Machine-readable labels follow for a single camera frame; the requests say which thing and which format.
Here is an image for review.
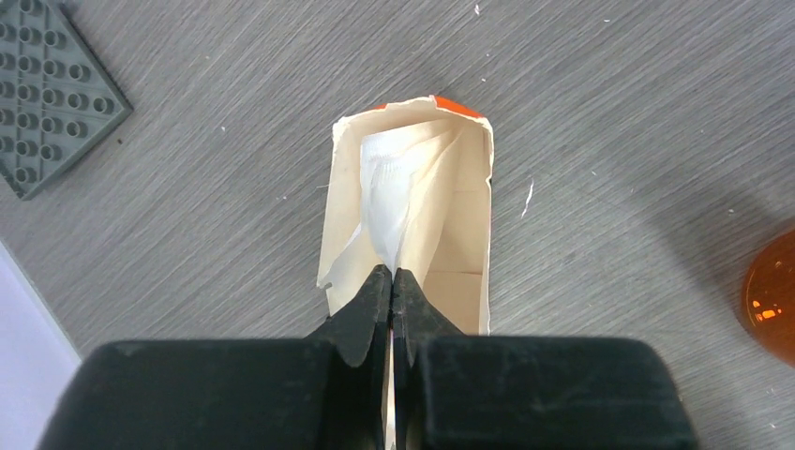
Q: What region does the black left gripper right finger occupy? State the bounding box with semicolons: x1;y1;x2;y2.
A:
391;269;698;449

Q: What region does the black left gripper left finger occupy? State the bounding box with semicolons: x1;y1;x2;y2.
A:
38;265;392;449

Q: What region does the coffee paper filter box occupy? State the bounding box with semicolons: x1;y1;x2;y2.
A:
317;96;494;335

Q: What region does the white paper coffee filter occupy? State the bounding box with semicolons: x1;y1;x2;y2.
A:
360;120;462;279

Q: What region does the amber glass carafe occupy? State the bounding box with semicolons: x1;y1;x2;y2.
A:
741;231;794;366

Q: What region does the dark grey studded plate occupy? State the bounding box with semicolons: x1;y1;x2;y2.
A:
1;0;132;201

